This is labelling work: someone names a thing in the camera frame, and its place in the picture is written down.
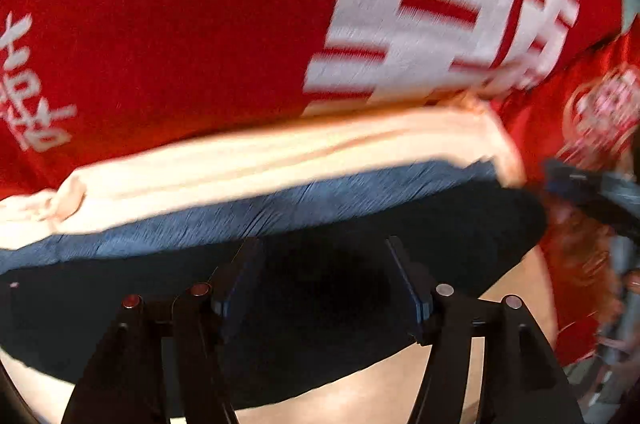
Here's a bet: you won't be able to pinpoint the dark pants with blue waistband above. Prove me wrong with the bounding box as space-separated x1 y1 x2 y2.
0 159 548 412

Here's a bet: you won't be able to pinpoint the red printed cloth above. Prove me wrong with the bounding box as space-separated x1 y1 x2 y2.
0 0 640 365

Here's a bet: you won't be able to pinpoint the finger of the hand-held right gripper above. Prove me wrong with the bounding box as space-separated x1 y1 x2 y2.
544 159 593 205

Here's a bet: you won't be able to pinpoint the peach cloth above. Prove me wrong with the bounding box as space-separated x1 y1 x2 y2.
0 101 563 424

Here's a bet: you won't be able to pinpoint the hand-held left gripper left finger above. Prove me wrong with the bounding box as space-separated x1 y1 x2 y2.
61 238 264 424

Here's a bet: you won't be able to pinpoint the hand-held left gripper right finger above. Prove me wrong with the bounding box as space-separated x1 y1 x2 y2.
385 236 586 424

